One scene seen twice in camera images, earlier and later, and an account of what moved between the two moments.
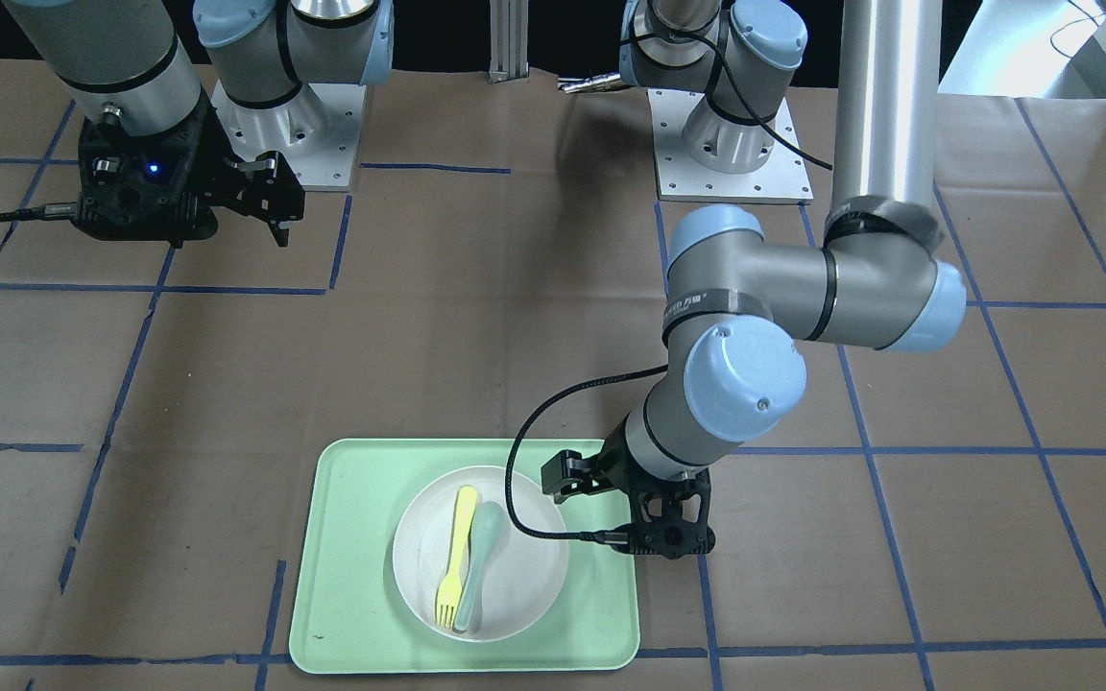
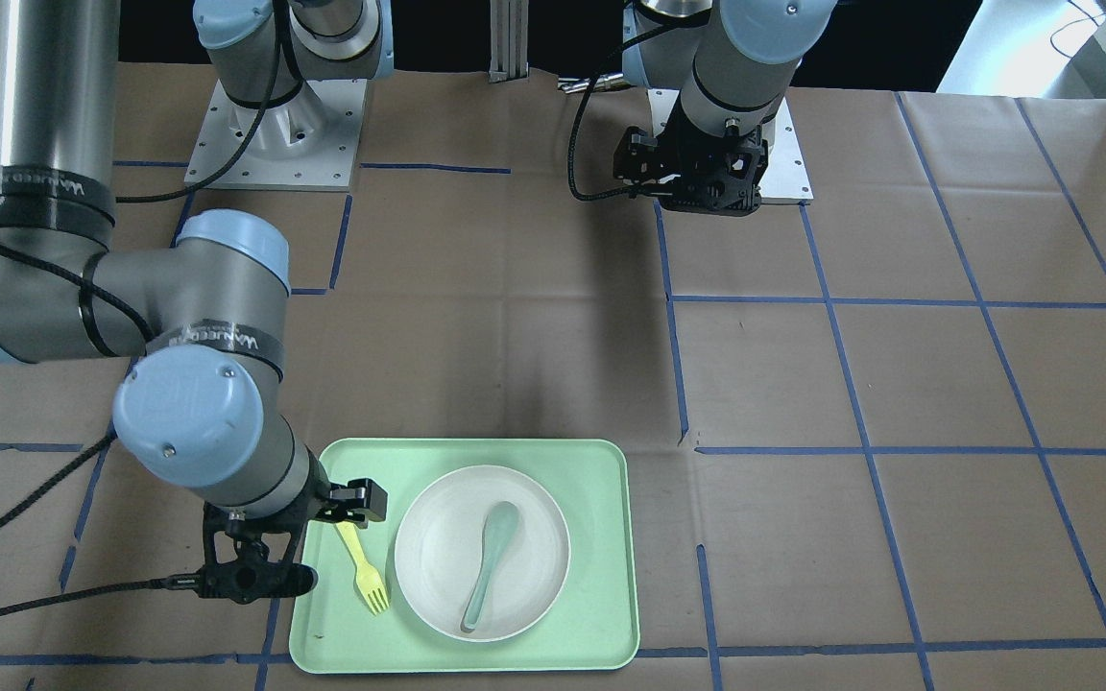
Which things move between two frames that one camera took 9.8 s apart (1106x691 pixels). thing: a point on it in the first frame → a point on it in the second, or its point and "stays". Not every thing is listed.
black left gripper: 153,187 → 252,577
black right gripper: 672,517 → 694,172
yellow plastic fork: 449,591 → 367,579
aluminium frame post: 509,40 stays
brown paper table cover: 130,432 stays
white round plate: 526,570 stays
